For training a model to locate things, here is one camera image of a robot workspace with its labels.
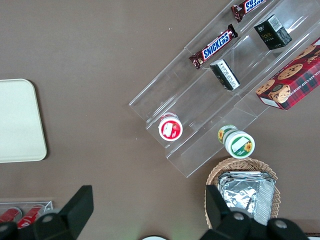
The light wicker basket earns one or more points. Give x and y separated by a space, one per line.
240 163

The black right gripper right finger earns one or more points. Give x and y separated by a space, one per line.
225 220

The clear acrylic bottle rack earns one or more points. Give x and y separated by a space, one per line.
48 206

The red cola bottle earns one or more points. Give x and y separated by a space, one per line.
30 217
10 215

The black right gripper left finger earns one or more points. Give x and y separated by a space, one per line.
72 215

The red tartan cookie box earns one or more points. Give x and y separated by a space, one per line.
295 80

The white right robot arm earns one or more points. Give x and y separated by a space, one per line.
157 238

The clear acrylic stepped stand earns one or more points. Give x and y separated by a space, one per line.
162 100

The green sunflower yogurt cup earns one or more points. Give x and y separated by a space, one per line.
240 145

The small black carton box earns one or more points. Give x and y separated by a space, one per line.
271 35
225 75

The red strawberry yogurt cup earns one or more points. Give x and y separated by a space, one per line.
170 129

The beige plastic tray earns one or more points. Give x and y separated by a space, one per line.
20 120

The Snickers chocolate bar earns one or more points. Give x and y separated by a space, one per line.
215 46
247 7

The aluminium foil container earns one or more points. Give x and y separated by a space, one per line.
245 175
245 197

